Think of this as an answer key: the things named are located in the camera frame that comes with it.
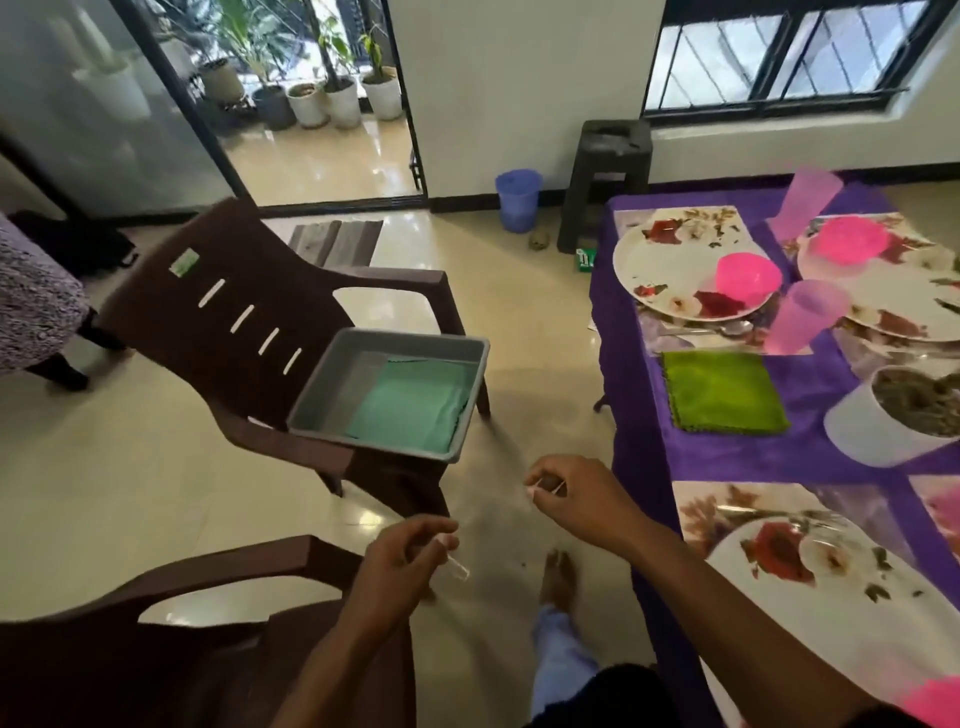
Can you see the teal zigzag edged cloth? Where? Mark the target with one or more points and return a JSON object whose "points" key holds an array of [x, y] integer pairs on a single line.
{"points": [[412, 405]]}

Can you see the person's right hand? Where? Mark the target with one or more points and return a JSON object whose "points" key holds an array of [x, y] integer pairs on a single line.
{"points": [[592, 502]]}

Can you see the person's light blue trousers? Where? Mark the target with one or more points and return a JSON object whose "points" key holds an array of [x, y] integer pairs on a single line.
{"points": [[562, 660]]}

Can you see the light pink plastic cup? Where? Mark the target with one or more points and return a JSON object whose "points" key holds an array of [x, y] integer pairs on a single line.
{"points": [[802, 319]]}

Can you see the person's black shirt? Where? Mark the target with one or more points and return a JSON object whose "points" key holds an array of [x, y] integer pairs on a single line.
{"points": [[607, 697]]}

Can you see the black plastic stool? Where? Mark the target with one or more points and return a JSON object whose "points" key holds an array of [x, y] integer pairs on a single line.
{"points": [[604, 150]]}

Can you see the grey striped doormat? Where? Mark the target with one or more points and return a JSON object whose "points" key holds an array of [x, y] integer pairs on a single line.
{"points": [[337, 244]]}

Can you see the person's right foot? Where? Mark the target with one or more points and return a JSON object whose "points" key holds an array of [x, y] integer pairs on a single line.
{"points": [[559, 581]]}

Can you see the black barred window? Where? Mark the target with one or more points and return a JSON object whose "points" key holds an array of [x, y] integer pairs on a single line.
{"points": [[772, 105]]}

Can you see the green packet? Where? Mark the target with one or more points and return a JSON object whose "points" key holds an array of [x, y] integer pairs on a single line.
{"points": [[585, 259]]}

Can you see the person's right forearm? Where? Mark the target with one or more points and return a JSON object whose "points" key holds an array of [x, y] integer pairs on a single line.
{"points": [[742, 630]]}

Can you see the dark grey outdoor plant pot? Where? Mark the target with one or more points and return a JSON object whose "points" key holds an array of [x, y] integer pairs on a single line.
{"points": [[274, 109]]}

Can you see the brown plastic armchair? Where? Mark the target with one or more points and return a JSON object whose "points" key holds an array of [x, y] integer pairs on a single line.
{"points": [[112, 660], [225, 352]]}

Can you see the black framed glass door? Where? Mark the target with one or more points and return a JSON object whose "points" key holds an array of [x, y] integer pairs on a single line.
{"points": [[187, 112]]}

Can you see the white rose print plate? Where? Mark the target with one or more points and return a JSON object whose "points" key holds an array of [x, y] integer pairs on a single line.
{"points": [[825, 622], [900, 300], [667, 262]]}

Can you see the steel spoon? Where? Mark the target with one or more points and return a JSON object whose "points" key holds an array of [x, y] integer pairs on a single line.
{"points": [[720, 328]]}

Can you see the grey patterned hanging cloth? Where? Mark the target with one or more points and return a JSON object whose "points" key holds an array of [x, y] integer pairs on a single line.
{"points": [[37, 300]]}

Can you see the person's left hand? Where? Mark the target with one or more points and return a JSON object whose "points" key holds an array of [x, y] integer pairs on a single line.
{"points": [[397, 577]]}

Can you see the blue plastic bucket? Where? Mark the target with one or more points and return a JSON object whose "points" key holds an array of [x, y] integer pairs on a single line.
{"points": [[517, 202]]}

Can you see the floral print placemat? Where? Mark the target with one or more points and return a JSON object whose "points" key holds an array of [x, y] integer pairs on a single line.
{"points": [[946, 517], [660, 337], [862, 341], [697, 510]]}

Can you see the black backpack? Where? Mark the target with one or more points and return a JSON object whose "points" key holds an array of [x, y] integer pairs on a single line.
{"points": [[75, 240]]}

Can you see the green plant in white pot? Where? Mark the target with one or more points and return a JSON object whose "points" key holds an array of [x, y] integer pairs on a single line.
{"points": [[862, 435]]}

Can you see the grey plastic tub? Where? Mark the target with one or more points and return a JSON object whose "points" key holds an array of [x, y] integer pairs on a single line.
{"points": [[315, 390]]}

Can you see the white outdoor plant pot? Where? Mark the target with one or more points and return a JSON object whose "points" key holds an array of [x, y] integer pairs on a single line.
{"points": [[307, 109], [343, 105], [382, 97]]}

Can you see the green ribbed mat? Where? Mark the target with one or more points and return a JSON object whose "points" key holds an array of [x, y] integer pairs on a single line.
{"points": [[724, 394]]}

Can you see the purple tablecloth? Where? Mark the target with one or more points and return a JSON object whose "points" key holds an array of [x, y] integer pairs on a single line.
{"points": [[637, 450]]}

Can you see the beige outdoor plant pot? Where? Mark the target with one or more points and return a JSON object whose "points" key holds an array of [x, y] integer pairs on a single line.
{"points": [[223, 82]]}

